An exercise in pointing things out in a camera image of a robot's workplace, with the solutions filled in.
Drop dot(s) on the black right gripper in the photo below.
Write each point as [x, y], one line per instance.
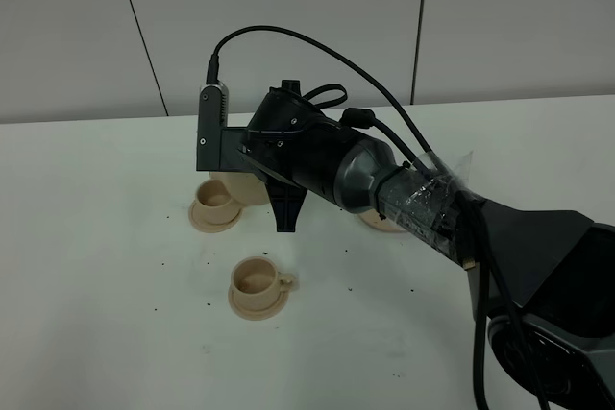
[301, 149]

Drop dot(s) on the beige ceramic teapot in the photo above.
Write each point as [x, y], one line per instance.
[245, 188]

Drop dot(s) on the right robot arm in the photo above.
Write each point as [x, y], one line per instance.
[542, 282]

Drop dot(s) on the beige teapot saucer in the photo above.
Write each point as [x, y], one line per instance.
[372, 219]

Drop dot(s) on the far beige teacup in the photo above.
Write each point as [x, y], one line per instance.
[216, 205]

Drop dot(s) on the beige teacup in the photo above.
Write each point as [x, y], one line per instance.
[257, 282]
[216, 205]

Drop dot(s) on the near beige teacup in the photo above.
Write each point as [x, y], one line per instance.
[257, 282]

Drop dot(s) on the far beige cup saucer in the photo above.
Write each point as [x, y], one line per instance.
[203, 225]

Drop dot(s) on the beige cup saucer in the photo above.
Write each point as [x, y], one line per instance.
[257, 314]
[203, 225]

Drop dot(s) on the near beige cup saucer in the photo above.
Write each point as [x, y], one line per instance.
[257, 314]

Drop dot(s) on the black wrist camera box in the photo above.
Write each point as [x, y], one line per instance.
[219, 147]

